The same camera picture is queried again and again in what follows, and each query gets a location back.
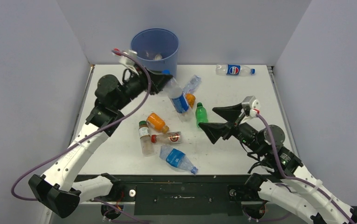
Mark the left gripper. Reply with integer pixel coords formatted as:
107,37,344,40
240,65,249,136
113,62,172,111

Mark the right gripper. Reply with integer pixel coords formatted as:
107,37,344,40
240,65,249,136
198,103,266,156

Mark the Pepsi bottle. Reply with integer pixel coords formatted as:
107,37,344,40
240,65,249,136
215,63,255,76
163,77,193,122

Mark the green plastic bottle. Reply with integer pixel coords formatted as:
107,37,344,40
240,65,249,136
195,102,209,127

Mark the wide clear plastic jar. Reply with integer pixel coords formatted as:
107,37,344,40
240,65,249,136
145,51,163,61

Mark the crushed blue-label water bottle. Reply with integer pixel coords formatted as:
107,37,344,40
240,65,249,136
159,145,198,175

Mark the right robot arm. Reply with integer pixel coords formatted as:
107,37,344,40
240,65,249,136
199,103,357,224

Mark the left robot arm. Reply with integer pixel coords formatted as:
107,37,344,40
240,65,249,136
28,72,173,218

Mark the blue plastic bin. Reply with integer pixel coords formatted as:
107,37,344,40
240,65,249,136
130,28,179,76

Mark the orange pineapple-label juice bottle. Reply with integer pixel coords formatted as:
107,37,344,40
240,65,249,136
185,93,196,108

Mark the small clear water bottle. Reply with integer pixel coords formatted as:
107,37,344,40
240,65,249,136
183,75,202,94

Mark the plain orange juice bottle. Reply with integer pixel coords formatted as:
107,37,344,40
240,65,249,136
146,112,169,133

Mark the clear bottle red round logo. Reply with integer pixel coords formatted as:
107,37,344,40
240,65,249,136
151,132,182,145

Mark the cloudy bottle green cap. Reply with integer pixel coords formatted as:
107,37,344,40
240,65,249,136
138,120,154,156

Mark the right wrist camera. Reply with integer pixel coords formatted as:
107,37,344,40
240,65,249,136
241,96,261,118

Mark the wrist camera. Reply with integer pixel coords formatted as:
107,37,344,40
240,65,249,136
241,96,261,118
112,49,142,73

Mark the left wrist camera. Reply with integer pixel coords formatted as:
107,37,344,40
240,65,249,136
112,49,142,73

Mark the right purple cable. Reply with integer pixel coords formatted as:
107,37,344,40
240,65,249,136
254,112,357,224

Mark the purple cable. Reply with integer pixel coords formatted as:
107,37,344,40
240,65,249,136
254,112,357,224
11,49,153,224

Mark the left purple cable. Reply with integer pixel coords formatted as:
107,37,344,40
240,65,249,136
11,49,153,224

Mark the aluminium rail frame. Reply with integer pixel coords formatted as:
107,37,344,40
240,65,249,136
39,64,96,224

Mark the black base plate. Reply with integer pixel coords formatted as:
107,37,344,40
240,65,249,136
58,175,306,217

